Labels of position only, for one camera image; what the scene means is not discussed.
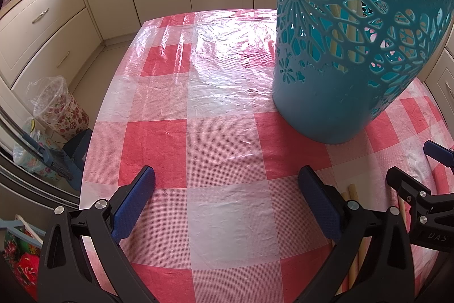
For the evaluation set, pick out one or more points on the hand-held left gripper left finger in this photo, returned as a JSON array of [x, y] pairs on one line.
[[134, 200]]

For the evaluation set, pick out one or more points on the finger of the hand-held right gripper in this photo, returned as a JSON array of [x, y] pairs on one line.
[[439, 152], [400, 178]]

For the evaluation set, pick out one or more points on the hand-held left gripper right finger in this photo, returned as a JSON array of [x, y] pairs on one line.
[[319, 203]]

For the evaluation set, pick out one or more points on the pale wooden chopstick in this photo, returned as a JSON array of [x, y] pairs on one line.
[[354, 190], [402, 210]]

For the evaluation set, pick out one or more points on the teal cutout plastic basket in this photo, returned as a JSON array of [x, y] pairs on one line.
[[319, 111]]

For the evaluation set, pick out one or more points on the bundle of wooden chopsticks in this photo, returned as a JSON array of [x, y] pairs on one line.
[[333, 44]]

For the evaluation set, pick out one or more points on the cream tall door cabinet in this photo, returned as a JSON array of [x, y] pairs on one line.
[[443, 83]]

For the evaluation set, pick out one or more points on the dark blue dustpan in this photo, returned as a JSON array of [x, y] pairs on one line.
[[79, 154]]

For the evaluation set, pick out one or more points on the pink checked plastic tablecloth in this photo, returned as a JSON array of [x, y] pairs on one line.
[[212, 146]]

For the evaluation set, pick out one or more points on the teal floral bag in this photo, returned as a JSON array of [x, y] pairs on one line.
[[32, 154]]

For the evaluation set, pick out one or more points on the floral waste bin with bag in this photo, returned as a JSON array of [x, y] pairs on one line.
[[64, 111]]

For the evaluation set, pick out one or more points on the steel refrigerator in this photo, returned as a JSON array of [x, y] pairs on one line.
[[21, 189]]

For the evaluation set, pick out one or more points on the floral red bag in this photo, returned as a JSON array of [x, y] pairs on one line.
[[24, 264]]

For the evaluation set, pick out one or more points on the cream drawer cabinet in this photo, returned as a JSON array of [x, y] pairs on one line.
[[53, 29]]

